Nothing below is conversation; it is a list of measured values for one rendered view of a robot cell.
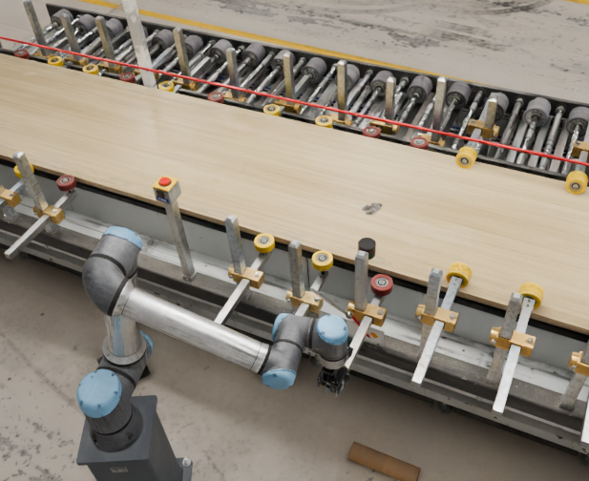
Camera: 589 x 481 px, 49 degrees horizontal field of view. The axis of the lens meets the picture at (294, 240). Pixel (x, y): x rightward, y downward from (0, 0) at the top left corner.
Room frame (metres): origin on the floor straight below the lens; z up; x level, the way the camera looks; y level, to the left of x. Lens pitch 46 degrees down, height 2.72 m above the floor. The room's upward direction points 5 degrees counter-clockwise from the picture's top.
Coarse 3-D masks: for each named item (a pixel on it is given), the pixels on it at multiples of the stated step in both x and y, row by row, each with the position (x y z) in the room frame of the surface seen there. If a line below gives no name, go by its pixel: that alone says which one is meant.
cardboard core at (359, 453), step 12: (360, 444) 1.33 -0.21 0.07; (348, 456) 1.28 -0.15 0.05; (360, 456) 1.27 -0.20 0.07; (372, 456) 1.26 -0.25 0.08; (384, 456) 1.25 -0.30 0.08; (372, 468) 1.22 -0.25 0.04; (384, 468) 1.21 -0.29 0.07; (396, 468) 1.20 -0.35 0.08; (408, 468) 1.19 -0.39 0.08; (420, 468) 1.20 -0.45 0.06; (408, 480) 1.15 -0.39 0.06
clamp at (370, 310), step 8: (352, 304) 1.46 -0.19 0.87; (368, 304) 1.45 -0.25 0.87; (352, 312) 1.44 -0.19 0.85; (360, 312) 1.43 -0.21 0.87; (368, 312) 1.42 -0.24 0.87; (376, 312) 1.42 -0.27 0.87; (384, 312) 1.41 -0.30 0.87; (360, 320) 1.42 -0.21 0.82; (376, 320) 1.40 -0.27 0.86; (384, 320) 1.41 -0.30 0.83
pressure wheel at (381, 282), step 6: (378, 276) 1.55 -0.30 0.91; (384, 276) 1.55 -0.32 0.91; (372, 282) 1.53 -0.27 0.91; (378, 282) 1.53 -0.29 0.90; (384, 282) 1.52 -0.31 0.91; (390, 282) 1.52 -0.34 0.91; (372, 288) 1.51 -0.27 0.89; (378, 288) 1.50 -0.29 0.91; (384, 288) 1.49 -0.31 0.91; (390, 288) 1.50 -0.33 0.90; (378, 294) 1.49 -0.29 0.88; (384, 294) 1.49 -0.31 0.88
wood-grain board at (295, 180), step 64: (0, 64) 3.37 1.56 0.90; (0, 128) 2.74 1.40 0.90; (64, 128) 2.69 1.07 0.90; (128, 128) 2.64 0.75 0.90; (192, 128) 2.59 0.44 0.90; (256, 128) 2.55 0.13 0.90; (320, 128) 2.50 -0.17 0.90; (128, 192) 2.16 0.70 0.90; (192, 192) 2.13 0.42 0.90; (256, 192) 2.09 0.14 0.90; (320, 192) 2.05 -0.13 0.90; (384, 192) 2.02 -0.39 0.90; (448, 192) 1.98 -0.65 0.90; (512, 192) 1.95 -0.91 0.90; (384, 256) 1.66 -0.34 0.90; (448, 256) 1.63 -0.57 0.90; (512, 256) 1.60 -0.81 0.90; (576, 256) 1.57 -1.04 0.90; (576, 320) 1.29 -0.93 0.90
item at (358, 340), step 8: (376, 296) 1.50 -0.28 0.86; (384, 296) 1.50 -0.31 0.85; (376, 304) 1.46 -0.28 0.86; (368, 320) 1.39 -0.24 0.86; (360, 328) 1.36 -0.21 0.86; (368, 328) 1.37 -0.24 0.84; (360, 336) 1.33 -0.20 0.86; (352, 344) 1.30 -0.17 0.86; (360, 344) 1.30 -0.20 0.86; (352, 352) 1.26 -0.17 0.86; (352, 360) 1.24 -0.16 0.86
